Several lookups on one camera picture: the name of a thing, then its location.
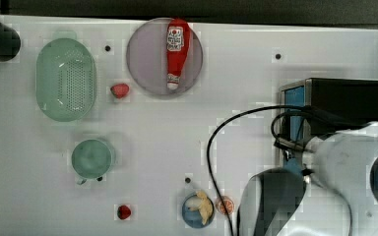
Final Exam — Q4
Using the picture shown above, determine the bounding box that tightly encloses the green perforated colander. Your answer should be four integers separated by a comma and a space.
35, 30, 96, 122

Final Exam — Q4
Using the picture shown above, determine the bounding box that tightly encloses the blue oven door with handle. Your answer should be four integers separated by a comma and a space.
280, 86, 305, 173

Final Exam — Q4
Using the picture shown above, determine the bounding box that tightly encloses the grey round plate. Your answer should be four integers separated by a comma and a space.
126, 18, 203, 96

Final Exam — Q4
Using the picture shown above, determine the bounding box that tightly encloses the orange half slice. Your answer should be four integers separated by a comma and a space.
215, 196, 235, 215

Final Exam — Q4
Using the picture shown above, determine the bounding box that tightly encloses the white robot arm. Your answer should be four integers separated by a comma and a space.
236, 122, 378, 236

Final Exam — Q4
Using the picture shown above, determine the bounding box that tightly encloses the peeled banana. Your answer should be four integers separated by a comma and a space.
184, 191, 214, 226

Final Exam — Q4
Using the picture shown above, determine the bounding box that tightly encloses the blue bowl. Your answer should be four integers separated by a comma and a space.
181, 191, 215, 229

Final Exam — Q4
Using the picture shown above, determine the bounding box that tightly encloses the red strawberry near table edge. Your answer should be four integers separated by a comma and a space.
117, 205, 132, 220

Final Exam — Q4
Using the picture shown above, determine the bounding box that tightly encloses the black toaster oven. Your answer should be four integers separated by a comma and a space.
280, 78, 378, 143

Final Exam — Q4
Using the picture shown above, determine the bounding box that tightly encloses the red strawberry near colander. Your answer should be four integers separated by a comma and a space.
110, 84, 130, 99

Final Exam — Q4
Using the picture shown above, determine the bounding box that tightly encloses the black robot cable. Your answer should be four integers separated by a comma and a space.
206, 104, 375, 236

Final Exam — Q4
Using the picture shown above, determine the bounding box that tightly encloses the red ketchup bottle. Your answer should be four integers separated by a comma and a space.
166, 19, 191, 90

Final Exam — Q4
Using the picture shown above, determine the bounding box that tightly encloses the green mug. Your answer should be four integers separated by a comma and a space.
70, 139, 116, 185

